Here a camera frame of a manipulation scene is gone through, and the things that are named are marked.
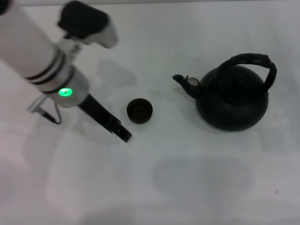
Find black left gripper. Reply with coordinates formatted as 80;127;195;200
78;93;133;144

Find dark brown teacup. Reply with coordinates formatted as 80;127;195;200
126;98;154;124

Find black round teapot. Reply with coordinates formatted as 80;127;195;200
172;52;278;132

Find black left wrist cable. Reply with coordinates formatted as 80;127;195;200
38;104;62;124

